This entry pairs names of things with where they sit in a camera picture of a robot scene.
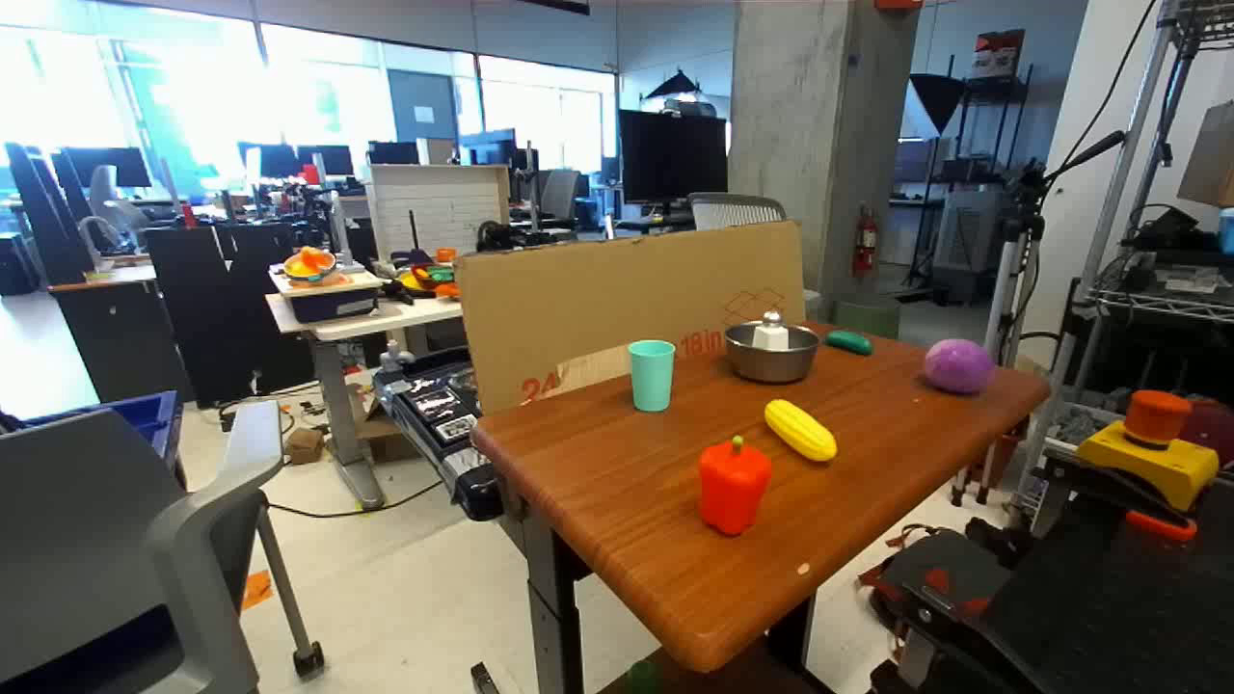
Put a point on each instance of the yellow toy corn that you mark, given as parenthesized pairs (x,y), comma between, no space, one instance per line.
(798,428)

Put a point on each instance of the yellow emergency stop button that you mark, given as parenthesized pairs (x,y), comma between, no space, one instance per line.
(1150,462)

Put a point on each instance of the red fire extinguisher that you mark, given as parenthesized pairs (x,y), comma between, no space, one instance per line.
(865,247)

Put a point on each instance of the black cabinet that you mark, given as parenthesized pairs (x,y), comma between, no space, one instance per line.
(217,310)

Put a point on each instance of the teal plastic cup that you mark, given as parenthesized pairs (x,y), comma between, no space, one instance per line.
(653,374)

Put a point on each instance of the box of toy fruit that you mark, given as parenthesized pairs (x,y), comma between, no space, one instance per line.
(327,291)

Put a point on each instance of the metal shelving cart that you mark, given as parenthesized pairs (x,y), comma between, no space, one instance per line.
(1157,296)

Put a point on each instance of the orange black clamp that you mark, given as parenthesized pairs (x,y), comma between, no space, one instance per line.
(1162,527)

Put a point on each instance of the black tripod with camera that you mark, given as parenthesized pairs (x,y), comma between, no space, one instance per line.
(1022,256)

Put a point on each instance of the light grey office chair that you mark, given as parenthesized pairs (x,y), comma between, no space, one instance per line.
(89,516)

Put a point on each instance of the white pegboard panel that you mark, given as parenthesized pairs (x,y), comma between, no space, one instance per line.
(436,207)

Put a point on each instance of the white side table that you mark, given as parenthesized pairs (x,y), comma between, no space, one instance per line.
(337,389)

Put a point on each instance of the red toy bell pepper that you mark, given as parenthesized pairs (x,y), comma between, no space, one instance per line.
(733,491)

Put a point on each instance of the green toy vegetable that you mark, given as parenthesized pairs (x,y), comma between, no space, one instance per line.
(851,340)

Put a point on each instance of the white shaker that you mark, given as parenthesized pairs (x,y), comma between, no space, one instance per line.
(774,335)

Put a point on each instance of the black power strip rail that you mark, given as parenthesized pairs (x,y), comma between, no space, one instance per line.
(443,428)

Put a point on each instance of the blue plastic bin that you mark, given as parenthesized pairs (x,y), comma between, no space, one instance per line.
(148,419)

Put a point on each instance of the black computer monitor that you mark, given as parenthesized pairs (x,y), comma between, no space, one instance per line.
(672,156)

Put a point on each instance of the black table leg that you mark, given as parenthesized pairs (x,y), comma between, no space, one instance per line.
(553,604)

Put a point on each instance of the metal pot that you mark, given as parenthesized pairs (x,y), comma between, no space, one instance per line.
(774,367)

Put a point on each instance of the concrete pillar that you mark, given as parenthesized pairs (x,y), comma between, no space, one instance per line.
(824,130)

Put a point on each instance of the purple ball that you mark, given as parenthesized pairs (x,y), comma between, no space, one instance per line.
(959,367)

